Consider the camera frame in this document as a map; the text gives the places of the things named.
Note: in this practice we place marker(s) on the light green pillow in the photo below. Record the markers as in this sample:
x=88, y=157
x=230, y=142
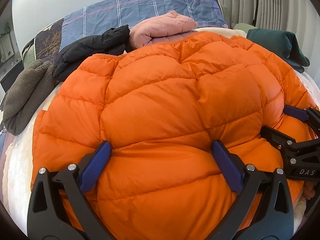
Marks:
x=244, y=27

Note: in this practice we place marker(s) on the dark floral pillow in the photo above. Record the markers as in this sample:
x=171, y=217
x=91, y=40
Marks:
x=47, y=42

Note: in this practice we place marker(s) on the cream pink fleece blanket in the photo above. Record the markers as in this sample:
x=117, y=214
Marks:
x=17, y=179

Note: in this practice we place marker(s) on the dark dresser with mirror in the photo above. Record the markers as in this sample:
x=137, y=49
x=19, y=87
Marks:
x=11, y=61

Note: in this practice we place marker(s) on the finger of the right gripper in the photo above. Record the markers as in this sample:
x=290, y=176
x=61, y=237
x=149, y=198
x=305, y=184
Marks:
x=300, y=159
x=309, y=116

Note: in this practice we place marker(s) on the pink quilted garment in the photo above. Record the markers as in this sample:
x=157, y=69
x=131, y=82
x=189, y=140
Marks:
x=164, y=28

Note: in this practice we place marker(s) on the grey-brown fleece garment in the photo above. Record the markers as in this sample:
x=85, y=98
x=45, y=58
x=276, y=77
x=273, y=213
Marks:
x=26, y=94

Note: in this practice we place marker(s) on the blue plaid pillow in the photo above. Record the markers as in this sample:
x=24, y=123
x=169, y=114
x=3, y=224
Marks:
x=97, y=18

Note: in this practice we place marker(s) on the grey pleated curtain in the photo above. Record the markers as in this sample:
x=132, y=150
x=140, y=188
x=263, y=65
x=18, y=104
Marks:
x=297, y=16

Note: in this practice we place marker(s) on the black jacket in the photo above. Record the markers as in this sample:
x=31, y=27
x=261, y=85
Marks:
x=111, y=42

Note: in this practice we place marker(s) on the orange puffer jacket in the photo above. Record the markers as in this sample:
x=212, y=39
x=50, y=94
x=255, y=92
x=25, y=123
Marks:
x=172, y=134

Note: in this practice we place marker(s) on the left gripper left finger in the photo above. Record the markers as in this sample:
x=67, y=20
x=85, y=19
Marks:
x=47, y=217

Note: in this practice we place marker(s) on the dark green folded garment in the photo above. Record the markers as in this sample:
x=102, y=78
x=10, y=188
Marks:
x=282, y=43

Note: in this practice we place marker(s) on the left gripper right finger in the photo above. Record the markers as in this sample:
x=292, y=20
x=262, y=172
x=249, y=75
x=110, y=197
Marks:
x=263, y=207

